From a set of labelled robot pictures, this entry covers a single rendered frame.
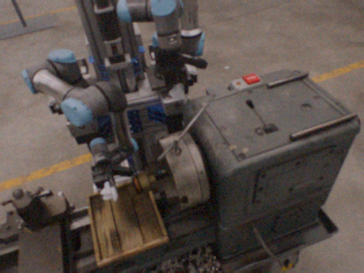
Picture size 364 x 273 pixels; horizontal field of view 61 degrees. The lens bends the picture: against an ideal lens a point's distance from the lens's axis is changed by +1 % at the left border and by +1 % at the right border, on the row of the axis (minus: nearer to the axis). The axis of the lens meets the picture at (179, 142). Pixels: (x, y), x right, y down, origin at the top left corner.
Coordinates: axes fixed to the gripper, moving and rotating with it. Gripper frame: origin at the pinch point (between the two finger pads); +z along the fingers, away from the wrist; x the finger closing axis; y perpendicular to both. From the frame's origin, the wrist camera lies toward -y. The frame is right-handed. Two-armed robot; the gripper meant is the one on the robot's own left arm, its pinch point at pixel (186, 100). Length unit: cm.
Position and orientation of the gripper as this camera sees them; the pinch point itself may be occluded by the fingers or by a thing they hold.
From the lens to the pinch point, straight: 113.6
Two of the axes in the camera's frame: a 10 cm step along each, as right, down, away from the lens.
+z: 1.7, 8.4, 5.2
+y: -9.4, 3.0, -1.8
